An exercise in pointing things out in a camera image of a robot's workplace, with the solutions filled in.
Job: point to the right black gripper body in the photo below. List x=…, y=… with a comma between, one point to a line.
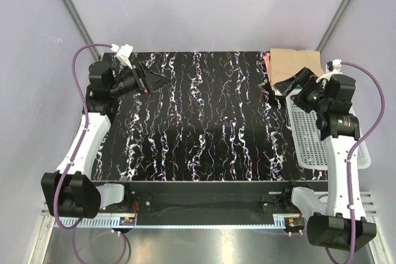
x=312, y=97

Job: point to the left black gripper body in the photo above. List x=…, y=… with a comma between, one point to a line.
x=130, y=81

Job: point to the beige t shirt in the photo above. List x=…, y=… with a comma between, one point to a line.
x=286, y=63

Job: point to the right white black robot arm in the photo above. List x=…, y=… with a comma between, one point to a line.
x=341, y=222

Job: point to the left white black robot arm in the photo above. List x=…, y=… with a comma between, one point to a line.
x=69, y=191

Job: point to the cream folded t shirt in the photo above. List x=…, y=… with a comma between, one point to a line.
x=277, y=92

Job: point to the pink folded t shirt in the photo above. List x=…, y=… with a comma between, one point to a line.
x=267, y=62

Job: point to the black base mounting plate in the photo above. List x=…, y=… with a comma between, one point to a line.
x=246, y=200

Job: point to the right small circuit board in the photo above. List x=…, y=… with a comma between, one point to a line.
x=295, y=222

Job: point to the small circuit board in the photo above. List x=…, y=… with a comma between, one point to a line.
x=295, y=222
x=127, y=221

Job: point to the left small circuit board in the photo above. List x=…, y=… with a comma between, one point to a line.
x=127, y=221

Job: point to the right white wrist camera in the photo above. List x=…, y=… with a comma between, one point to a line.
x=333, y=68

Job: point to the right aluminium frame post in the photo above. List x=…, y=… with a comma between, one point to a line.
x=336, y=19

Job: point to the aluminium frame post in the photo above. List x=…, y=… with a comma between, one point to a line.
x=77, y=21
x=336, y=19

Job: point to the aluminium rail profile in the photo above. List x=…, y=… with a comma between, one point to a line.
x=368, y=204

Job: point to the left aluminium frame post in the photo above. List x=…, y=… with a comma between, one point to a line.
x=77, y=21

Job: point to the grey slotted cable duct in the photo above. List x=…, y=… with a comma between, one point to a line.
x=146, y=221

